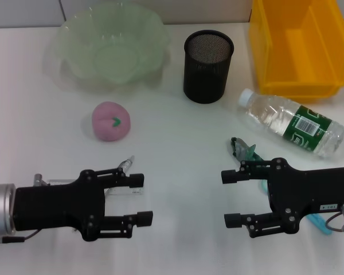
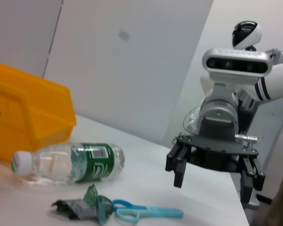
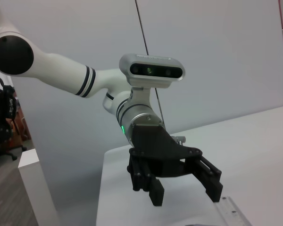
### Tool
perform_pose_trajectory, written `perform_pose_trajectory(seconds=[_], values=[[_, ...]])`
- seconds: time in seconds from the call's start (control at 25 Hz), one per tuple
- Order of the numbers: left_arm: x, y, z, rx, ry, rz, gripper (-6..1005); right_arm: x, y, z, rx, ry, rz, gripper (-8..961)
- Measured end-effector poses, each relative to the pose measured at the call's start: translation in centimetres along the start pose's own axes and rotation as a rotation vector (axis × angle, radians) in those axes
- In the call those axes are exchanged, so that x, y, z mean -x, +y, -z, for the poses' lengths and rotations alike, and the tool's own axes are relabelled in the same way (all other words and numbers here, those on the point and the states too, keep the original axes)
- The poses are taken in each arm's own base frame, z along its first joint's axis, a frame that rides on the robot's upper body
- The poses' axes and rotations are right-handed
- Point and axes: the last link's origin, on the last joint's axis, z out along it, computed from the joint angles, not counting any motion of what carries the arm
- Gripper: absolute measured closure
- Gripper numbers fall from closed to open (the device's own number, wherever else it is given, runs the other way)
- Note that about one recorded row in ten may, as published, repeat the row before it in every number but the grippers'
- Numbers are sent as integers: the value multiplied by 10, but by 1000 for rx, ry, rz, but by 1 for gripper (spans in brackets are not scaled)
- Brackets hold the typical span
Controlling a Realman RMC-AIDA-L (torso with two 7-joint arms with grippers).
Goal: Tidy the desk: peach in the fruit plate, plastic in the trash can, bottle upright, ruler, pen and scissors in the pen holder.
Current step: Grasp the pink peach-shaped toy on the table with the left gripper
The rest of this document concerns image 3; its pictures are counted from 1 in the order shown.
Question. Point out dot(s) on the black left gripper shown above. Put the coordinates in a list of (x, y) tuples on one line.
[(153, 146)]

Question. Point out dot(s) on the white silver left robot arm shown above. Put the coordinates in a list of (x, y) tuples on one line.
[(61, 68)]

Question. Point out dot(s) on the transparent plastic ruler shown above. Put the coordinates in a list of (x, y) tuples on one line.
[(231, 212)]

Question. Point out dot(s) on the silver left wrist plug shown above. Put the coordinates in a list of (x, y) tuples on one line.
[(180, 140)]

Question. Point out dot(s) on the black office chair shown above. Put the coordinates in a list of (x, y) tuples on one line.
[(0, 106)]

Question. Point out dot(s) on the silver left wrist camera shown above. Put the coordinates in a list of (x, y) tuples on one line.
[(153, 70)]

